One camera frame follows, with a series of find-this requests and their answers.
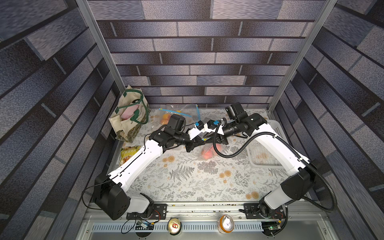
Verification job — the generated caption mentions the large pink peach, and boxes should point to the large pink peach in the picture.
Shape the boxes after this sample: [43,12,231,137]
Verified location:
[201,147,214,160]

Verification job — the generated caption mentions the canvas tote bag green handles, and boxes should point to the canvas tote bag green handles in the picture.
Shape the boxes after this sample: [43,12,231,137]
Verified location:
[109,86,150,143]

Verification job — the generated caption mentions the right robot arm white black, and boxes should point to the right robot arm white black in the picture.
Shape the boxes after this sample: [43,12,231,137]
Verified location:
[206,103,338,218]

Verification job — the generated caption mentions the yellow wrinkled peach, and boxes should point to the yellow wrinkled peach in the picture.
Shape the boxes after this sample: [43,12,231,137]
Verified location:
[161,119,169,125]

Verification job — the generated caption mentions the white plastic mesh basket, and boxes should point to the white plastic mesh basket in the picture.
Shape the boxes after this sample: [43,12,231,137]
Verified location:
[246,120,288,169]

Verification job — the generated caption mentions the yellow snack packet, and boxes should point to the yellow snack packet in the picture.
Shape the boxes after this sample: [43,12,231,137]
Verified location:
[119,146,141,166]

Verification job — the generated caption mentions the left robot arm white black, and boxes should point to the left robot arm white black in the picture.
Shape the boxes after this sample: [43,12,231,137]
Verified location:
[94,115,208,220]

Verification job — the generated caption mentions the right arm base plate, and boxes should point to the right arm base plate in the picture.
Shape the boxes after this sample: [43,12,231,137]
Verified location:
[242,203,286,220]

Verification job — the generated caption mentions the orange clear bottle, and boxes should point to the orange clear bottle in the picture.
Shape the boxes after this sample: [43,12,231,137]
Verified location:
[217,215,235,234]

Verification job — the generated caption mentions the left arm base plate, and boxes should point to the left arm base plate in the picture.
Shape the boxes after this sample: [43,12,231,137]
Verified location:
[126,203,168,221]

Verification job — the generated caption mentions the clear zip-top bag blue zipper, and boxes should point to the clear zip-top bag blue zipper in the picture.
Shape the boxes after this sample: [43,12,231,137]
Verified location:
[157,103,202,127]

